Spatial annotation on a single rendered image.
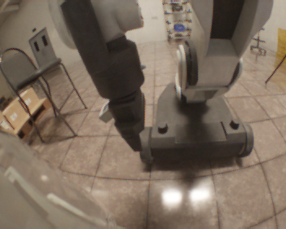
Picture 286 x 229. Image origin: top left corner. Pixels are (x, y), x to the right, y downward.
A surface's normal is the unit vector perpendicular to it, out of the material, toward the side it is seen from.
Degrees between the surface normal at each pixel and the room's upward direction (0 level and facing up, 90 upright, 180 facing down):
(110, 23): 94
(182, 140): 0
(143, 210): 0
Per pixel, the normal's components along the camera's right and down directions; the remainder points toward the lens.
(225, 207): -0.19, -0.76
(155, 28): -0.08, 0.65
